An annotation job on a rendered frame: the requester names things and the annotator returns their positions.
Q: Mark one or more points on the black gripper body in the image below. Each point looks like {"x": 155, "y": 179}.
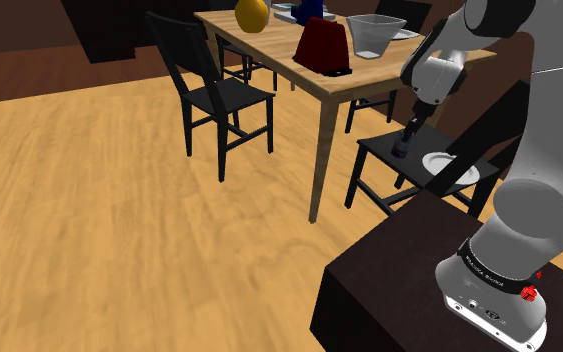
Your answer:
{"x": 414, "y": 128}

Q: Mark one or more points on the small blue labelled bottle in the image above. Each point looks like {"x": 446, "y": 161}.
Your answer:
{"x": 400, "y": 148}

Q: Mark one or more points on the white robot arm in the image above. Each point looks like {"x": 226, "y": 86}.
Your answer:
{"x": 539, "y": 161}

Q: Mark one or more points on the black chair with plate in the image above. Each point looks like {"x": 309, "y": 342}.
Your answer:
{"x": 383, "y": 146}

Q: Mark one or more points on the white round plate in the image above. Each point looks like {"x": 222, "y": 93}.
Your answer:
{"x": 438, "y": 163}

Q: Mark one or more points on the white flat dish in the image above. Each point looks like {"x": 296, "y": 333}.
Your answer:
{"x": 409, "y": 34}

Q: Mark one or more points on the clear measuring cup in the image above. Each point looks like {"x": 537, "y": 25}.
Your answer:
{"x": 373, "y": 34}

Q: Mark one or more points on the black wooden chair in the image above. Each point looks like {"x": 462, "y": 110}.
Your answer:
{"x": 236, "y": 50}
{"x": 227, "y": 95}
{"x": 403, "y": 12}

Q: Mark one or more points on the dark red toaster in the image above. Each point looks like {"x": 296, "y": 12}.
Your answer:
{"x": 322, "y": 46}

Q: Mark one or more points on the dark robot stand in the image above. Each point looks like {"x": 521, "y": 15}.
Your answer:
{"x": 388, "y": 273}

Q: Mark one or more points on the wooden dining table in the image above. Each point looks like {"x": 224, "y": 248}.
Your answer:
{"x": 281, "y": 48}

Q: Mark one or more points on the dark blue jug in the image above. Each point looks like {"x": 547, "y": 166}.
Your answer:
{"x": 308, "y": 10}

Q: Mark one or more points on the grey flat books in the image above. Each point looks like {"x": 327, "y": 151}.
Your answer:
{"x": 285, "y": 14}

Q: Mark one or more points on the yellow vase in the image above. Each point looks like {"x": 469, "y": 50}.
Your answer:
{"x": 252, "y": 17}

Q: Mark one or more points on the dark wooden cabinet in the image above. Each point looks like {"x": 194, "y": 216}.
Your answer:
{"x": 115, "y": 29}

